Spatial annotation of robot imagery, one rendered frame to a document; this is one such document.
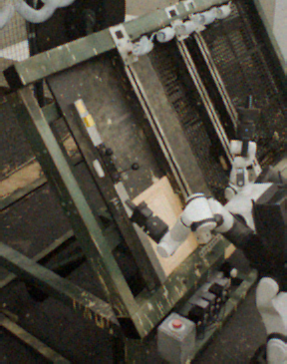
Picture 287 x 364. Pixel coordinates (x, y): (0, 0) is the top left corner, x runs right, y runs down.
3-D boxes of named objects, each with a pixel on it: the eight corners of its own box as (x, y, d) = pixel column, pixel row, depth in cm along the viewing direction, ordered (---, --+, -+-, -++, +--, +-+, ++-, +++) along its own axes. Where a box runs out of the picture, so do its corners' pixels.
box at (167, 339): (179, 370, 221) (180, 340, 213) (156, 356, 228) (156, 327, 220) (194, 351, 229) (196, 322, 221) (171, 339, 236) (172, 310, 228)
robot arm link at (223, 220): (222, 216, 186) (238, 231, 205) (209, 185, 193) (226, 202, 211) (193, 230, 190) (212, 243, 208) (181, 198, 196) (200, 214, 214)
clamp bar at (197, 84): (236, 203, 304) (272, 197, 287) (150, 16, 290) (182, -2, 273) (244, 195, 311) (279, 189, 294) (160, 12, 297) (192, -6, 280)
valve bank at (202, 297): (197, 353, 250) (199, 318, 239) (172, 339, 258) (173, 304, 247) (245, 293, 284) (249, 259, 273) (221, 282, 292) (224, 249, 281)
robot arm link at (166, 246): (149, 232, 210) (170, 252, 206) (166, 217, 216) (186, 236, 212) (143, 245, 218) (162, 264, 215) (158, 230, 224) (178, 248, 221)
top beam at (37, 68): (11, 93, 219) (24, 86, 212) (0, 71, 218) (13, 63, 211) (249, -8, 369) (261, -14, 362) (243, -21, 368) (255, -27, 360)
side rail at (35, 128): (115, 316, 236) (131, 316, 228) (5, 97, 224) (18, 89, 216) (123, 308, 240) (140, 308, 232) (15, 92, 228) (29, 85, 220)
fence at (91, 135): (155, 284, 249) (161, 284, 246) (68, 105, 238) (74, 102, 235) (161, 278, 252) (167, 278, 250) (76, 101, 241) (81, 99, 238)
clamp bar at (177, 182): (193, 246, 272) (231, 242, 255) (96, 37, 258) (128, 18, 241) (203, 236, 279) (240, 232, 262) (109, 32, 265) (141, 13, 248)
